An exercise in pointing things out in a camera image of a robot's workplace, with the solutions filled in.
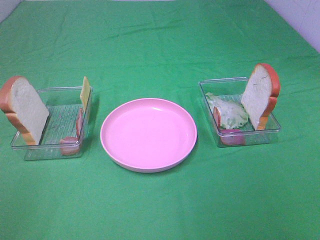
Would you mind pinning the pink round plate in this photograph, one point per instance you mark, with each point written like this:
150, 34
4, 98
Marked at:
148, 135

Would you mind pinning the bacon strip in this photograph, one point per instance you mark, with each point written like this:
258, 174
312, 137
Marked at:
234, 140
71, 144

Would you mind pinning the green tablecloth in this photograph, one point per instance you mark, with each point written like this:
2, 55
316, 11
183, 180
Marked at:
131, 50

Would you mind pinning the left clear plastic container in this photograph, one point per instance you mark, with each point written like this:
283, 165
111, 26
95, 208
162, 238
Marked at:
63, 104

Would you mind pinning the yellow cheese slice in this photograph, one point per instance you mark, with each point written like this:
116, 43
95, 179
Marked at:
85, 93

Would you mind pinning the clear plastic container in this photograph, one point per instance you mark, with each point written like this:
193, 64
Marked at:
63, 104
231, 89

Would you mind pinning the toast bread slice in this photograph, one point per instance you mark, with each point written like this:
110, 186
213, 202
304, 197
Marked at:
261, 94
24, 108

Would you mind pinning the right clear plastic container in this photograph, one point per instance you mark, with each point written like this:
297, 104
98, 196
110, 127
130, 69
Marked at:
231, 89

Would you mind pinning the green lettuce leaf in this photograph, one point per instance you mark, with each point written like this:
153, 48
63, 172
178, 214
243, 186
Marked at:
227, 114

